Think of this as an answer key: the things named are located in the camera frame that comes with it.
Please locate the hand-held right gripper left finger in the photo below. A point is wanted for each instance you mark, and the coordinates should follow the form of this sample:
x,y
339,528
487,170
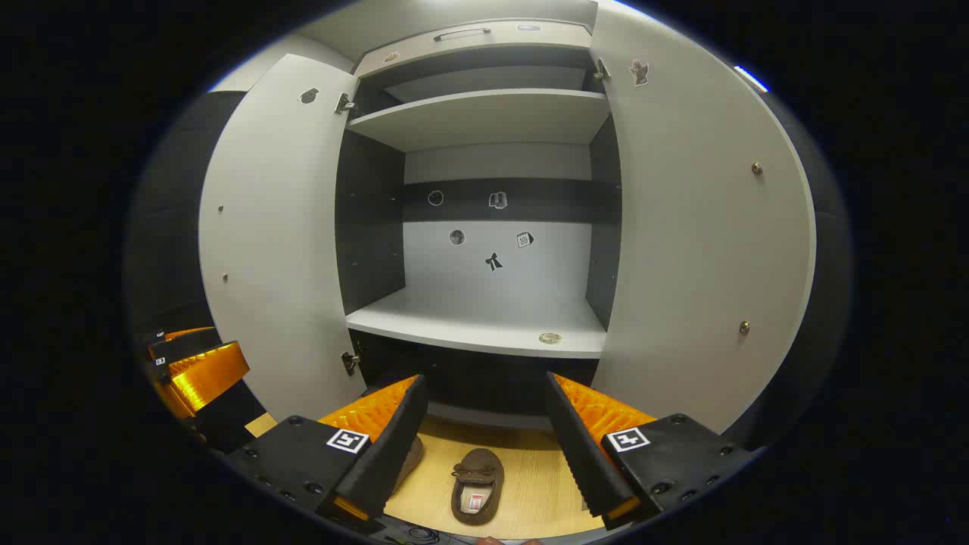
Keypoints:
x,y
394,446

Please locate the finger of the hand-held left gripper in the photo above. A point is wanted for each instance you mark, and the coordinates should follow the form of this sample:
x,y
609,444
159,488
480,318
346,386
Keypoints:
x,y
219,412
185,344

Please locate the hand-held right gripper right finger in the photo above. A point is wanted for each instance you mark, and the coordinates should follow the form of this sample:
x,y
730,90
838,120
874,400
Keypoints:
x,y
583,446

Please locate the brown fuzzy shoe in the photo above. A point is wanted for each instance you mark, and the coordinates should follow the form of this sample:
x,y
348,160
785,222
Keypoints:
x,y
478,477
412,458

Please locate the grey cabinet door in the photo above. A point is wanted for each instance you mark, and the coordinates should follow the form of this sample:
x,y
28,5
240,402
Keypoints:
x,y
696,250
280,242

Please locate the grey shoe cabinet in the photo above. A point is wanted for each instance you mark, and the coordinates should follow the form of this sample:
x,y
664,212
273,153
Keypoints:
x,y
492,310

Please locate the black backdrop cloth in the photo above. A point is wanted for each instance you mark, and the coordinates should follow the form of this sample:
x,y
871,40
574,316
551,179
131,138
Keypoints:
x,y
174,212

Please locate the ceiling light panel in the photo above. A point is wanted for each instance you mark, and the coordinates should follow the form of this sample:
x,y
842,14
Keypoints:
x,y
751,78

